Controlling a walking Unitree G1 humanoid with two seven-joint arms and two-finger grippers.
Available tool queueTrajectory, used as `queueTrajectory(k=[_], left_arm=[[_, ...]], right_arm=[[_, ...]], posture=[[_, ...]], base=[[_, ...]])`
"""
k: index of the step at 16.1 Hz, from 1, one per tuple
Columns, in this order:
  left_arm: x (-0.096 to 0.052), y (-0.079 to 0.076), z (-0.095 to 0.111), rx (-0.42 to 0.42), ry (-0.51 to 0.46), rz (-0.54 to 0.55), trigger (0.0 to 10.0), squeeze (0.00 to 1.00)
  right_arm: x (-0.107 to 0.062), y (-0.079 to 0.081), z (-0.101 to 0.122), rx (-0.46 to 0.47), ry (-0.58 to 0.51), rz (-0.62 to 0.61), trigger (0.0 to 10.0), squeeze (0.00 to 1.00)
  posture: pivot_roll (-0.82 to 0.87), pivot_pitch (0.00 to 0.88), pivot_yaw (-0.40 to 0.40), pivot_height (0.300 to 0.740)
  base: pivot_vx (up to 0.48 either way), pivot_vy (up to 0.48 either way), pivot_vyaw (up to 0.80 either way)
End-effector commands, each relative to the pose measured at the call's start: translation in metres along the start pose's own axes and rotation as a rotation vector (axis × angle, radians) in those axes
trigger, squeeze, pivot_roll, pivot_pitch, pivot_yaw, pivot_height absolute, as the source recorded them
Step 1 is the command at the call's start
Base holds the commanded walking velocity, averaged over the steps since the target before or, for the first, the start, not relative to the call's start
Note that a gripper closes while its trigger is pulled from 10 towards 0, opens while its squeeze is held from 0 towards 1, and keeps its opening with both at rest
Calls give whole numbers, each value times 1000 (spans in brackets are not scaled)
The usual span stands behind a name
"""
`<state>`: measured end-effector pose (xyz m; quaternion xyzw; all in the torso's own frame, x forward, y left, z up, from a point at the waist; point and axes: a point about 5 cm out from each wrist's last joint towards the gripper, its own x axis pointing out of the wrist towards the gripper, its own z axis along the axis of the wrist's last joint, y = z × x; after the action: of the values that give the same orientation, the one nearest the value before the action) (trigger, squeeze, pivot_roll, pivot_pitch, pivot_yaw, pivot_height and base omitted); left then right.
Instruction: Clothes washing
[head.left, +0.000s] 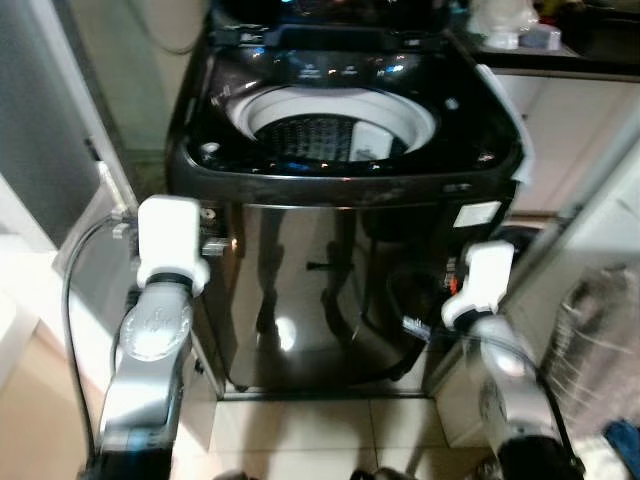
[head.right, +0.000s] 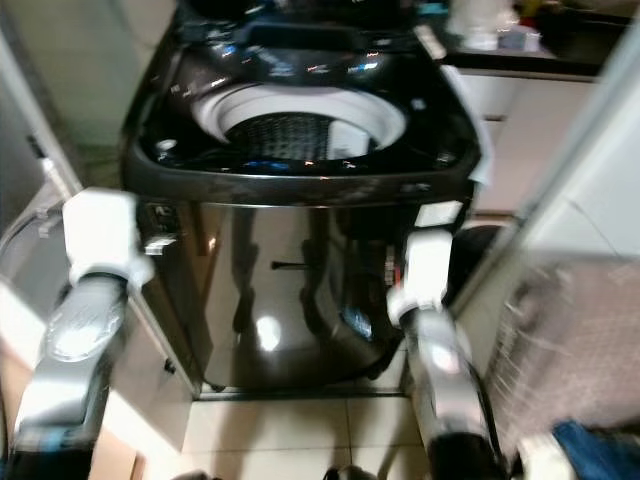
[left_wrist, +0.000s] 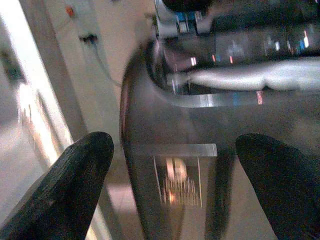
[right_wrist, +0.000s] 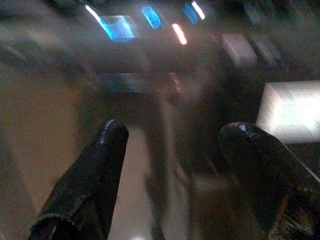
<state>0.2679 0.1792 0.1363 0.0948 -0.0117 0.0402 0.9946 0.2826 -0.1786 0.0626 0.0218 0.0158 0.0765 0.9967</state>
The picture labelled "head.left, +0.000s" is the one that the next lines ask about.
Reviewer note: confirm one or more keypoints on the white object on counter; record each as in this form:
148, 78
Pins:
500, 22

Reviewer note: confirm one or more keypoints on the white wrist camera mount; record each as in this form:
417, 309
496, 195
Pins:
170, 235
487, 280

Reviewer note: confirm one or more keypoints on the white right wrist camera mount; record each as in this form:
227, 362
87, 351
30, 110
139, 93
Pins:
487, 280

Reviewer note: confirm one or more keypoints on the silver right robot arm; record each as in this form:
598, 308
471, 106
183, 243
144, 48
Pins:
500, 380

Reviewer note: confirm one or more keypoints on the grey water inlet pipe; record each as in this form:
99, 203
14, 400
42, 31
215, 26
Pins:
115, 195

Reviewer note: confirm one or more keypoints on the blue cloth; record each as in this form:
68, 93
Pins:
625, 450

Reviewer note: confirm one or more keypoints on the black top-load washing machine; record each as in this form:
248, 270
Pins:
330, 260

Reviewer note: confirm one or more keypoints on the white counter cabinet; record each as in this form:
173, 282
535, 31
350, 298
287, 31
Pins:
580, 130

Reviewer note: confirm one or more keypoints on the white washer label sticker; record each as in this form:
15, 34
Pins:
477, 214

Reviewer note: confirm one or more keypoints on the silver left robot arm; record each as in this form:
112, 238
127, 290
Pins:
150, 340

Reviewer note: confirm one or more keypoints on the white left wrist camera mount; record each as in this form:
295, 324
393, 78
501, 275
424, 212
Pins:
170, 235

